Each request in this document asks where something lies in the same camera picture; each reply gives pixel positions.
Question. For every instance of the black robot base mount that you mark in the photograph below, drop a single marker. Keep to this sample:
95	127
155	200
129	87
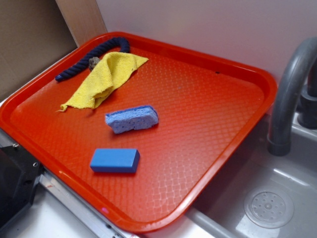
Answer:
19	176

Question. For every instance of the blue rectangular block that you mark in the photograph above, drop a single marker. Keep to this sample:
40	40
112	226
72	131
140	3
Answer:
115	160

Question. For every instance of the grey curved faucet spout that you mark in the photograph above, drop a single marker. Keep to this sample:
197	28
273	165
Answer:
288	97

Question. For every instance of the small grey stone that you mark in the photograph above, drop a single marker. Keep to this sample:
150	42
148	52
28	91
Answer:
93	62

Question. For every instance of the light wooden board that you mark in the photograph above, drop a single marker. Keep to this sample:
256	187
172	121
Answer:
83	18

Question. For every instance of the grey plastic sink basin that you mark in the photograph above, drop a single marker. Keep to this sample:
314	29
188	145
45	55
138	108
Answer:
219	209

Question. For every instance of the yellow terry cloth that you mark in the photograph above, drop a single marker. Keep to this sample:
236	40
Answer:
109	74

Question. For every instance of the round sink drain strainer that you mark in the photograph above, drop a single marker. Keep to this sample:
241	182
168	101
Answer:
268	207

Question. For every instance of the blue cellulose sponge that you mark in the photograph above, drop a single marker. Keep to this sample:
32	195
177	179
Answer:
138	118

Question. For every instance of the red plastic tray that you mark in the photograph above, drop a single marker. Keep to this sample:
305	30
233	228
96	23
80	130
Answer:
206	107

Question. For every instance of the brown cardboard panel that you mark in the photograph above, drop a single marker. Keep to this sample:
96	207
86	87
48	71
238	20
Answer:
33	36

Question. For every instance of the dark grey faucet handle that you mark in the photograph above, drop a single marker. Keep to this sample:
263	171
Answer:
308	101

